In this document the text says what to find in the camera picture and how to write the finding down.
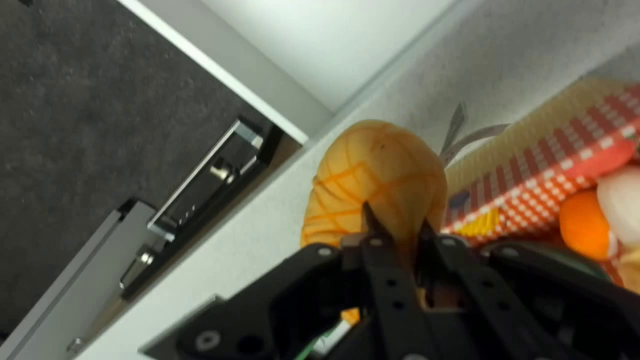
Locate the orange toy fruit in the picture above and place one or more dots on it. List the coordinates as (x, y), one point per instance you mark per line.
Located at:
(582, 225)

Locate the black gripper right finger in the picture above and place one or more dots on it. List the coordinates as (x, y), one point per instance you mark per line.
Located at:
(481, 301)

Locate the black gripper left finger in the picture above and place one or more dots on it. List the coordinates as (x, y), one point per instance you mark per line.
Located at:
(393, 301)

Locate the orange pineapple plushie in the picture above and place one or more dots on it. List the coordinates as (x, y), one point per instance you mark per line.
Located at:
(380, 181)

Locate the wooden basket of fruit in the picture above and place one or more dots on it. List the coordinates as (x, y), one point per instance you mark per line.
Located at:
(547, 160)

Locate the white round toy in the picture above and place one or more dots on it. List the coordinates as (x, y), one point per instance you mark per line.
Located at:
(623, 203)

